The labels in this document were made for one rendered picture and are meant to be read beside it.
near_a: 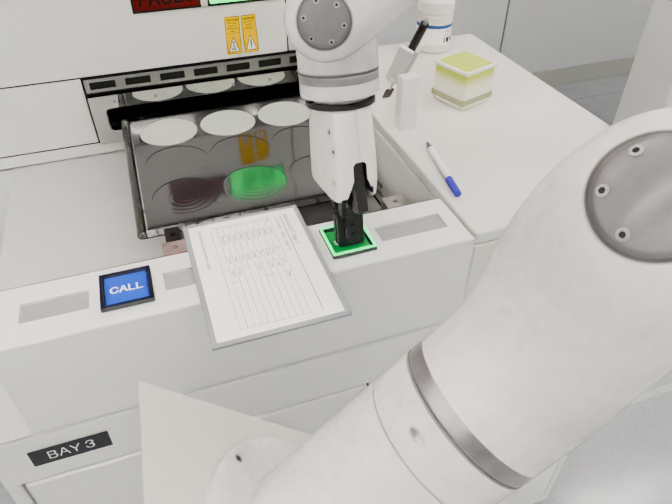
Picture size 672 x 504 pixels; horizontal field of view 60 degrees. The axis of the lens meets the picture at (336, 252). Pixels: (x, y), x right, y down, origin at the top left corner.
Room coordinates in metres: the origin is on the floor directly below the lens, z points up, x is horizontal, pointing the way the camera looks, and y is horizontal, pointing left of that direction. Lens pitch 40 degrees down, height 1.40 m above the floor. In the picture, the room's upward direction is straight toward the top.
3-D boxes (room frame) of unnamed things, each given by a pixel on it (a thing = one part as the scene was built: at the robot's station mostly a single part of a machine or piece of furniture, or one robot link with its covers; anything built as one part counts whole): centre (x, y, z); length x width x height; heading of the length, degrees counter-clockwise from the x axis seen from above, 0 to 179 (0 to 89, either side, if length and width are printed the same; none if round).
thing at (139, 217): (0.81, 0.33, 0.90); 0.37 x 0.01 x 0.01; 19
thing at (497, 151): (0.91, -0.23, 0.89); 0.62 x 0.35 x 0.14; 19
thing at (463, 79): (0.93, -0.21, 1.00); 0.07 x 0.07 x 0.07; 38
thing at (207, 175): (0.87, 0.16, 0.90); 0.34 x 0.34 x 0.01; 19
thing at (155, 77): (1.07, 0.25, 0.96); 0.44 x 0.01 x 0.02; 109
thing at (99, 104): (1.06, 0.25, 0.89); 0.44 x 0.02 x 0.10; 109
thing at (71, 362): (0.51, 0.10, 0.89); 0.55 x 0.09 x 0.14; 109
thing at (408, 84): (0.85, -0.10, 1.03); 0.06 x 0.04 x 0.13; 19
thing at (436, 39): (1.17, -0.20, 1.01); 0.07 x 0.07 x 0.10
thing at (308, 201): (0.70, 0.10, 0.90); 0.38 x 0.01 x 0.01; 109
